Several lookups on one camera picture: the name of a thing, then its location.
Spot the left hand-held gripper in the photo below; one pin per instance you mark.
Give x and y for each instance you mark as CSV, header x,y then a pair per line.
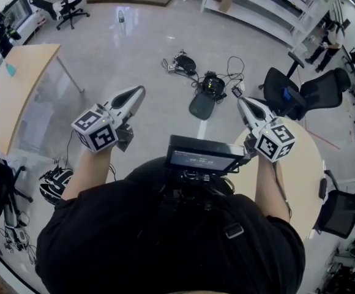
x,y
99,136

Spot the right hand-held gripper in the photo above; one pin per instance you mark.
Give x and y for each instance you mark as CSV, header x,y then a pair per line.
x,y
274,145

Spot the person's right forearm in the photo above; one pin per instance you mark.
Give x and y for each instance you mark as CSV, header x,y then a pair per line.
x,y
270,188

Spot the person's left forearm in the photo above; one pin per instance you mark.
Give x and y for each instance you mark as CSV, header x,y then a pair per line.
x,y
85,173

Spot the white power strip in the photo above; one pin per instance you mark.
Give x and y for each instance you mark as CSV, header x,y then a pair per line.
x,y
238,90

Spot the open black equipment bag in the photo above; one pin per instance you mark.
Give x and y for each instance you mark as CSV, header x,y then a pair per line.
x,y
202,106

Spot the black headrest office chair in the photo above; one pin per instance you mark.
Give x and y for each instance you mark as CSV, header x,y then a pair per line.
x,y
318,90

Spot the small black monitor screen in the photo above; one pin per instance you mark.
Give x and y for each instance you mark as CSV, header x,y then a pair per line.
x,y
202,158

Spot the round wooden table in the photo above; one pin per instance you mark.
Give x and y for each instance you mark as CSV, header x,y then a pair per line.
x,y
303,170

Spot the clear water bottle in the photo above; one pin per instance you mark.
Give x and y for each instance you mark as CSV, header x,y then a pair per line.
x,y
121,17

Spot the white shelving rack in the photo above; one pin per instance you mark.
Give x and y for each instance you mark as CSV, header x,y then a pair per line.
x,y
257,8

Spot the rectangular wooden table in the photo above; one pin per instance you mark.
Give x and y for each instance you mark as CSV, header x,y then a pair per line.
x,y
12,103

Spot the black and white office chair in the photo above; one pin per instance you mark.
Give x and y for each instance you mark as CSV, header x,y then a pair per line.
x,y
64,8

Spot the brown cardboard box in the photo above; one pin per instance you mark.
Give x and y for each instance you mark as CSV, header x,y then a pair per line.
x,y
225,3

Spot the teal spray bottle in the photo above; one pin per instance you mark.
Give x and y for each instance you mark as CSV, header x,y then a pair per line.
x,y
10,70

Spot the black mesh office chair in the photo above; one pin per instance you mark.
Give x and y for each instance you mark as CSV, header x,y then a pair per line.
x,y
0,182

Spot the person's black shirt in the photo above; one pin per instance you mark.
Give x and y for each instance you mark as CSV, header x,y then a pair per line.
x,y
165,250

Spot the grey wearable equipment pack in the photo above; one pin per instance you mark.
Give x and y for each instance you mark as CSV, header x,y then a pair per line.
x,y
13,225

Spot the black chest harness mount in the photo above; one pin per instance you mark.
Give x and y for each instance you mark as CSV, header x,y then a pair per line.
x,y
192,188

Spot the black metal-frame visitor chair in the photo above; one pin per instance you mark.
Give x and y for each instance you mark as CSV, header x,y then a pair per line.
x,y
339,210

